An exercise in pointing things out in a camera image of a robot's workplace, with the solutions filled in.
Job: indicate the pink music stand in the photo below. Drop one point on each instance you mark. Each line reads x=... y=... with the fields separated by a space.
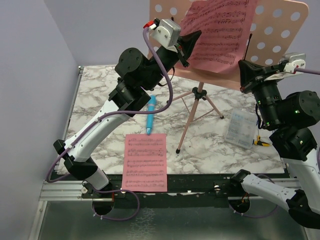
x=274 y=26

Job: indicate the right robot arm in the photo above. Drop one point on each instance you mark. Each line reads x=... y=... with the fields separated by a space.
x=287 y=150

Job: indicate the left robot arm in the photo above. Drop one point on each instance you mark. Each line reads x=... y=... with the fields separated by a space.
x=137 y=76

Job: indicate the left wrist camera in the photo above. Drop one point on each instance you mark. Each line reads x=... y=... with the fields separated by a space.
x=165 y=31

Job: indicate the blue toy microphone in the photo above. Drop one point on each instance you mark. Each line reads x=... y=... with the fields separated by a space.
x=150 y=116

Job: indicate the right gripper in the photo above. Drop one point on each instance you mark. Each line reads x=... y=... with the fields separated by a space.
x=252 y=75

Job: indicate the pink sheet music pages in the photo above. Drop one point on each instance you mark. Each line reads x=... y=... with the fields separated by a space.
x=145 y=163

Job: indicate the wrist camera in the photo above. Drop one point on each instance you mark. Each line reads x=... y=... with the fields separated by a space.
x=165 y=31
x=290 y=63

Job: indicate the pink sheet music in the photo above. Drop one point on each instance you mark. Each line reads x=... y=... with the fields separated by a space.
x=225 y=26

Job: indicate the aluminium rail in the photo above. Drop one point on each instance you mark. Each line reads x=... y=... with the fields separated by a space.
x=69 y=191

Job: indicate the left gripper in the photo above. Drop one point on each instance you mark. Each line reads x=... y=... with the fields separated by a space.
x=187 y=42

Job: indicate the yellow black pliers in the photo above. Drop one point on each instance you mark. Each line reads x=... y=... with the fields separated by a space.
x=258 y=142

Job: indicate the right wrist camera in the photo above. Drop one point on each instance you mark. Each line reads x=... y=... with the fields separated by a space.
x=290 y=63

